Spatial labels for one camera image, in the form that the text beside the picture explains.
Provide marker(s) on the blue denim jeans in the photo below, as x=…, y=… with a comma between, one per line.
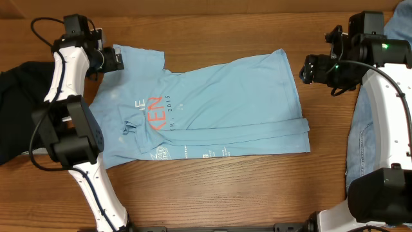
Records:
x=361, y=148

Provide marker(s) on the black folded garment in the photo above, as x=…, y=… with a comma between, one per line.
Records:
x=22, y=89

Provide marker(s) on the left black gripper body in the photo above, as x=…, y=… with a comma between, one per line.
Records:
x=111, y=61

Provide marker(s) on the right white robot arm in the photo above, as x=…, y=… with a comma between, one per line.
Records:
x=364, y=55

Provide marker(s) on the light blue printed t-shirt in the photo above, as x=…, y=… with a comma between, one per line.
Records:
x=249, y=106

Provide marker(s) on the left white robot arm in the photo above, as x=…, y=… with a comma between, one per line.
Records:
x=67, y=128

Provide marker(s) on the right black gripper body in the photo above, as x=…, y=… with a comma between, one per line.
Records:
x=309, y=69

